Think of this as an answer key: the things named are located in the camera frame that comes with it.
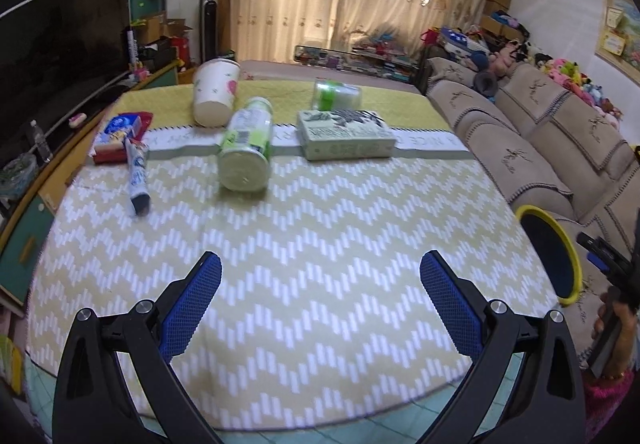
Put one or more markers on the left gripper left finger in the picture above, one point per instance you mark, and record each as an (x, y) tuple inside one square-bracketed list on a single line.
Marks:
[(92, 402)]

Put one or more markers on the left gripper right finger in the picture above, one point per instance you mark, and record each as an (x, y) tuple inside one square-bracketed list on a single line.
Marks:
[(524, 384)]

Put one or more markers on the red snack wrapper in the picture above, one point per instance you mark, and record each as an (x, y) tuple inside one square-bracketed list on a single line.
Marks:
[(109, 145)]

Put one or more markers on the white paper cup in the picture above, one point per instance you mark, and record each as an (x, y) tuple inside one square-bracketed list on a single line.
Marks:
[(214, 88)]

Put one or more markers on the yellow rimmed black trash bin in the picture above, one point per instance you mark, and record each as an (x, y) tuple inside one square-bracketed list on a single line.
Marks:
[(555, 251)]

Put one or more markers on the person right hand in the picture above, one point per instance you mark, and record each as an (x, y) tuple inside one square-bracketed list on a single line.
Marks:
[(614, 338)]

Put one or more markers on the beige sectional sofa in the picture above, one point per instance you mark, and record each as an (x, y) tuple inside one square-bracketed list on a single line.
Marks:
[(542, 146)]

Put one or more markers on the blue white tube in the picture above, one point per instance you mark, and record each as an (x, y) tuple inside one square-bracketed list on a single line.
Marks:
[(138, 186)]

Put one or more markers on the pile of plush toys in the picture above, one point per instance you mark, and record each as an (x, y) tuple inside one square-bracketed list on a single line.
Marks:
[(484, 62)]

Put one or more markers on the clear water bottle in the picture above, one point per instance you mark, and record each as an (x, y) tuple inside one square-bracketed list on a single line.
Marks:
[(41, 143)]

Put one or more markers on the green white plastic bottle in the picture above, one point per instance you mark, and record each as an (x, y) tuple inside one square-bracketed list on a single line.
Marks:
[(244, 156)]

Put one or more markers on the cardboard boxes stack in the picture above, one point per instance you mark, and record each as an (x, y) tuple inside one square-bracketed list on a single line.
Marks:
[(497, 20)]

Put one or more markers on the low shelf of books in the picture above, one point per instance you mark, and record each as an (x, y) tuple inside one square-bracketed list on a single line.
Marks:
[(380, 56)]

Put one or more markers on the green clear cotton swab jar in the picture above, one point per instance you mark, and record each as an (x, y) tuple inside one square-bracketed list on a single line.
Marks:
[(329, 96)]

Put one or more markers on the black television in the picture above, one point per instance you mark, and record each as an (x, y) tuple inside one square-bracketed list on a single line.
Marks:
[(55, 54)]

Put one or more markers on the black tower fan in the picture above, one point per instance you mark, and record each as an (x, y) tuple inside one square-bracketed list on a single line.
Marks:
[(208, 30)]

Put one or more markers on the framed wall picture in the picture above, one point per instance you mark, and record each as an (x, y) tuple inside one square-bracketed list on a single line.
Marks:
[(619, 37)]

